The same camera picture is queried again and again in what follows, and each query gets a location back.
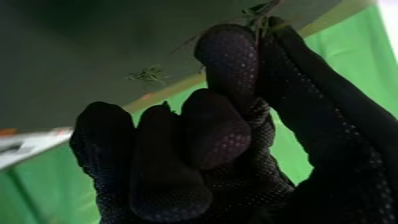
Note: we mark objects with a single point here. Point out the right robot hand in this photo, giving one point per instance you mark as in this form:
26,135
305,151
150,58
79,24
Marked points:
237,173

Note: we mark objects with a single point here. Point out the green sprig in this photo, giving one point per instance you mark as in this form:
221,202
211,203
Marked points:
147,74
260,15

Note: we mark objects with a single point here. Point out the dark mat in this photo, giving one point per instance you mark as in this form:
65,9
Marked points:
90,40

